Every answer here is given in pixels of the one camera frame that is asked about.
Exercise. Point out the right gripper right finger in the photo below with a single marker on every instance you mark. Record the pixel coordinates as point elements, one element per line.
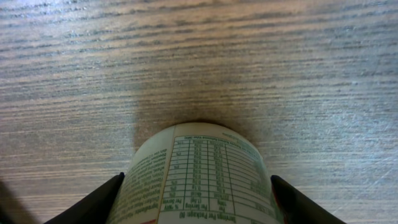
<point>296,207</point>

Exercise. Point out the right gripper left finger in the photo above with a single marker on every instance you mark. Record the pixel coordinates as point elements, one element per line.
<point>95,207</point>

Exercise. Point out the green lid glass jar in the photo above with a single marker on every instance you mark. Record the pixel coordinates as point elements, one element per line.
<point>196,173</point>

